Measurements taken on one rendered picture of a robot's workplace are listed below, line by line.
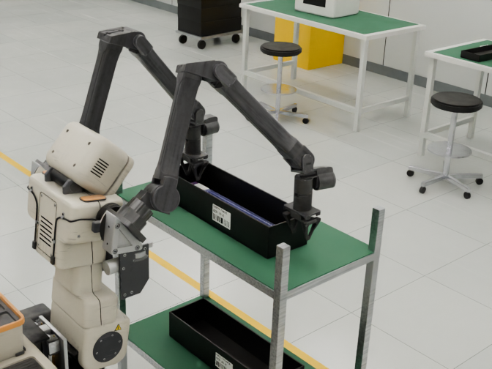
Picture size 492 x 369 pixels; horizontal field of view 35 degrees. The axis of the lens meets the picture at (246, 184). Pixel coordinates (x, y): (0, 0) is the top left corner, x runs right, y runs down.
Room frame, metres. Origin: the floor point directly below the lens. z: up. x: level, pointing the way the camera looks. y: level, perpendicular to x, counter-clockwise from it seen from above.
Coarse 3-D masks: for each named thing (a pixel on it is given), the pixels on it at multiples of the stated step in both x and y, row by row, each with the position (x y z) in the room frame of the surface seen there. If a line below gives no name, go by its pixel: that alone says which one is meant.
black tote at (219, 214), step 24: (216, 168) 2.66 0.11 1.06; (192, 192) 2.49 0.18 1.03; (216, 192) 2.65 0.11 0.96; (240, 192) 2.55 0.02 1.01; (264, 192) 2.45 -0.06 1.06; (216, 216) 2.38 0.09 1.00; (240, 216) 2.29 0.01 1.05; (264, 216) 2.45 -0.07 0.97; (240, 240) 2.29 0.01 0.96; (264, 240) 2.20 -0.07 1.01; (288, 240) 2.24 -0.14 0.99
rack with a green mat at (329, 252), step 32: (128, 192) 2.65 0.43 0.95; (160, 224) 2.42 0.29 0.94; (192, 224) 2.41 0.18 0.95; (320, 224) 2.45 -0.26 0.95; (224, 256) 2.19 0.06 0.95; (256, 256) 2.20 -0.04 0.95; (288, 256) 2.00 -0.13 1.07; (320, 256) 2.22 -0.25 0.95; (352, 256) 2.23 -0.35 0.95; (288, 288) 2.01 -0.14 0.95; (160, 320) 2.72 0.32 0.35; (160, 352) 2.51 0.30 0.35; (288, 352) 2.54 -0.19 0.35
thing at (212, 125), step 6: (198, 114) 2.59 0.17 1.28; (210, 114) 2.69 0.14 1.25; (192, 120) 2.61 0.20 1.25; (198, 120) 2.59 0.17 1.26; (204, 120) 2.62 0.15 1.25; (210, 120) 2.65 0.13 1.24; (216, 120) 2.67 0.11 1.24; (210, 126) 2.64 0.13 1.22; (216, 126) 2.66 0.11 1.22; (210, 132) 2.64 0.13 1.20; (216, 132) 2.66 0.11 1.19
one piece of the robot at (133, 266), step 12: (132, 252) 2.04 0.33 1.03; (144, 252) 2.07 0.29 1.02; (108, 264) 2.01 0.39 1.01; (120, 264) 2.02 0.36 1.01; (132, 264) 2.04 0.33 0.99; (144, 264) 2.07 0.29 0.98; (120, 276) 2.02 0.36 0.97; (132, 276) 2.04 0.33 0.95; (144, 276) 2.07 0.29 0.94; (120, 288) 2.02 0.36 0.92; (132, 288) 2.04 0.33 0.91
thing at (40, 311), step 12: (24, 312) 2.13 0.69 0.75; (36, 312) 2.14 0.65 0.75; (48, 312) 2.14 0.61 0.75; (48, 324) 2.02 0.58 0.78; (60, 336) 1.96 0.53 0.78; (48, 348) 1.94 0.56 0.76; (60, 348) 1.96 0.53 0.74; (72, 348) 2.01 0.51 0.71; (60, 360) 1.96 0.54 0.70; (72, 360) 2.06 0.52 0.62
